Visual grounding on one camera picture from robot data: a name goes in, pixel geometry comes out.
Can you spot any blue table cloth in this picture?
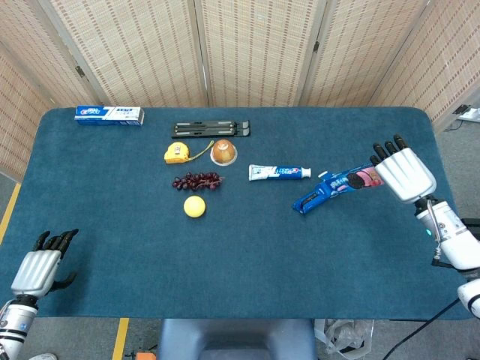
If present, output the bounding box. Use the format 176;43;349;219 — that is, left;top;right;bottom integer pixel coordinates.
0;106;471;321

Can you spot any orange jelly cup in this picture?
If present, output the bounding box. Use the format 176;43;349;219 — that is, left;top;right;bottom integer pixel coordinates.
209;139;239;166

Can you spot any orange black device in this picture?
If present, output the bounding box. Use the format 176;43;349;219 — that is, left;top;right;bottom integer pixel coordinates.
123;344;158;360

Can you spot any blue white toothpaste tube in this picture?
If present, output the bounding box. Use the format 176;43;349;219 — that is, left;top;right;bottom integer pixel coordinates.
248;163;312;182

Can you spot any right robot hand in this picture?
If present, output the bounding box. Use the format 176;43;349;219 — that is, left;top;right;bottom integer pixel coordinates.
369;133;438;205

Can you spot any blue white toothpaste box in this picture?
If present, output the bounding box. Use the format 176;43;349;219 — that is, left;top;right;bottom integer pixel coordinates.
73;105;146;127

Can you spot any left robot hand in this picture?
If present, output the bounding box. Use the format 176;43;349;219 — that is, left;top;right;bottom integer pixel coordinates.
10;228;80;299

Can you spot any woven folding screen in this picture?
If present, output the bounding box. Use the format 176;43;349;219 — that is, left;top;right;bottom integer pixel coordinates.
0;0;480;183

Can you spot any yellow tape measure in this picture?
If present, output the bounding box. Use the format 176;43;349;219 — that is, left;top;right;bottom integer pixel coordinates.
163;140;215;166

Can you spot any yellow ball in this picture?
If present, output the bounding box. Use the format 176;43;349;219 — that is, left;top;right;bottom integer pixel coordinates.
183;195;207;219

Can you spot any clear plastic bag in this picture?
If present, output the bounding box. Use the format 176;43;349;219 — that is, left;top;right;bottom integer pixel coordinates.
313;318;376;356

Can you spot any black folding stand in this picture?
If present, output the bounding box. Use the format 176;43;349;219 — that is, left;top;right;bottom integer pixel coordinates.
171;120;251;140

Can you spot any purple grape bunch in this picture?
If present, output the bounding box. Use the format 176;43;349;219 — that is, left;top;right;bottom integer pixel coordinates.
172;171;225;191

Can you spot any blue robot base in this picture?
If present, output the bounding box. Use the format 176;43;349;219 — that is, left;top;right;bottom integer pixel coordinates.
156;318;319;360

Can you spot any black cable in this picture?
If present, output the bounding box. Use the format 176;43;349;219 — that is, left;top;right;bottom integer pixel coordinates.
382;295;461;360

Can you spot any blue cookie package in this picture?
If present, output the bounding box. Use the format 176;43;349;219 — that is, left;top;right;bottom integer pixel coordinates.
292;161;384;215

